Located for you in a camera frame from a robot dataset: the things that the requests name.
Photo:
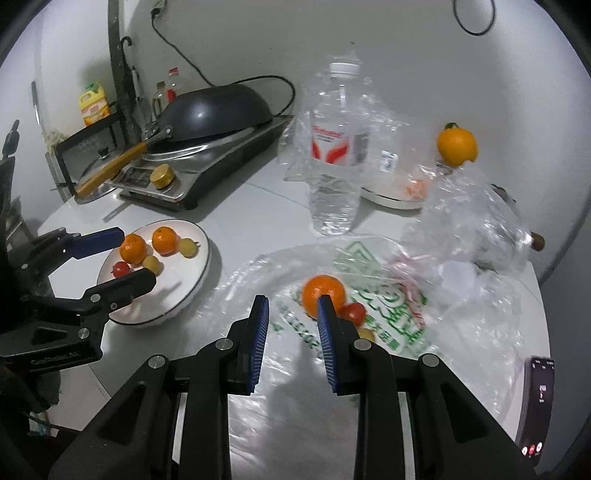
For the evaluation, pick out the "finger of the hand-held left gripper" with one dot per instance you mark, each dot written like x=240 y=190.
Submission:
x=99 y=242
x=129 y=288

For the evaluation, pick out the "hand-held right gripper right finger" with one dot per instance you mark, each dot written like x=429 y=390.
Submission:
x=325 y=341

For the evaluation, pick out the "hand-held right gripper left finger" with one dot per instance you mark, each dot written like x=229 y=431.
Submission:
x=258 y=341

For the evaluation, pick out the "small yellow plum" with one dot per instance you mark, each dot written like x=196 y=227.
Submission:
x=187 y=247
x=152 y=264
x=367 y=333

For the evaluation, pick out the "white round plate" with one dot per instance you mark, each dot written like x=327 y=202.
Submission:
x=180 y=281

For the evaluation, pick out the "red tomato on bag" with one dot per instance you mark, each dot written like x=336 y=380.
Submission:
x=353 y=312

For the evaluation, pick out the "steel induction cooker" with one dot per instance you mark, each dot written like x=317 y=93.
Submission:
x=138 y=177

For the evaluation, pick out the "steel pot lid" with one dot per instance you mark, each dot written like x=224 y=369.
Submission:
x=99 y=161

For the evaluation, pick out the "gold round knob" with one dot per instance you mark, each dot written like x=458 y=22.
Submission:
x=161 y=177

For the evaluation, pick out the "black metal rack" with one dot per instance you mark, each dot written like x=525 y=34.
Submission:
x=69 y=143

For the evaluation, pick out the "yellow oil jug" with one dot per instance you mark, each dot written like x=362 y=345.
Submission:
x=94 y=104

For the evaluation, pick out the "clear water bottle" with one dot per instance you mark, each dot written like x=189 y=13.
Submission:
x=334 y=203

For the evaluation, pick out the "oil bottle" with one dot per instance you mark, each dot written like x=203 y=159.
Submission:
x=159 y=99

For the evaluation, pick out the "white dish with orange pattern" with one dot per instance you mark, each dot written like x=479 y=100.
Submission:
x=392 y=196

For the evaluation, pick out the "red capped bottle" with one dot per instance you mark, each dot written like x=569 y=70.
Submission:
x=173 y=85

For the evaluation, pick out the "dark metal pole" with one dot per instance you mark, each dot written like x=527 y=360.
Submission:
x=115 y=60

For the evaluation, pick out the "crumpled clear plastic bag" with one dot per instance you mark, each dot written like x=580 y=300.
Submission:
x=471 y=221

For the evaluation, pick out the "black smartphone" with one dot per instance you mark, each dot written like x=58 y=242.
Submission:
x=538 y=406

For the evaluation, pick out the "orange with stem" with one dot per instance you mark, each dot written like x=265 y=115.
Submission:
x=457 y=145

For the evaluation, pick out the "wall socket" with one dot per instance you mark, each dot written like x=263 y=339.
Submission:
x=158 y=7

